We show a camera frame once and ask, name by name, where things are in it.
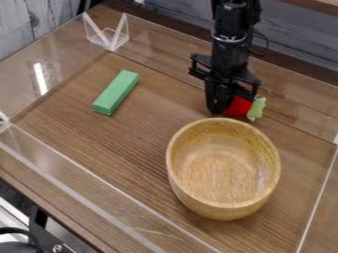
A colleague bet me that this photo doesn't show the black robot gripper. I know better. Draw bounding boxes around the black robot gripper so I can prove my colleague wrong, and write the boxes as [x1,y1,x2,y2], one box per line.
[189,33,262,115]

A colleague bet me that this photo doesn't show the red plush strawberry toy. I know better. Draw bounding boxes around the red plush strawberry toy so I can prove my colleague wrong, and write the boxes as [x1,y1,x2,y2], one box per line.
[223,96,268,122]

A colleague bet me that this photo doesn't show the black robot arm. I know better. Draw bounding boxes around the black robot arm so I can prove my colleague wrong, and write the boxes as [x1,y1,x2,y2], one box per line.
[189,0,262,117]

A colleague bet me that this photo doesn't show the light wooden bowl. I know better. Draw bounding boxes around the light wooden bowl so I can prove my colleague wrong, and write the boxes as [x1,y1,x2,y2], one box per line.
[167,118,282,220]

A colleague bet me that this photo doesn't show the green rectangular foam block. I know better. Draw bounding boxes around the green rectangular foam block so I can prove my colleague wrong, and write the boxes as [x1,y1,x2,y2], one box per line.
[93,70,141,116]

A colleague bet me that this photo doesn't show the clear acrylic tray enclosure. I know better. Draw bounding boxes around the clear acrylic tray enclosure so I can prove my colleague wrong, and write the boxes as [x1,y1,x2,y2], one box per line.
[0,5,338,253]

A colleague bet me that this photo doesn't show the black metal table bracket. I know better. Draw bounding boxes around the black metal table bracket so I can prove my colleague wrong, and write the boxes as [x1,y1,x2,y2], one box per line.
[30,209,77,253]

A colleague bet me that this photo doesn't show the black cable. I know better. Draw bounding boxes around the black cable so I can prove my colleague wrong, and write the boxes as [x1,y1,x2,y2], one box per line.
[0,224,46,253]

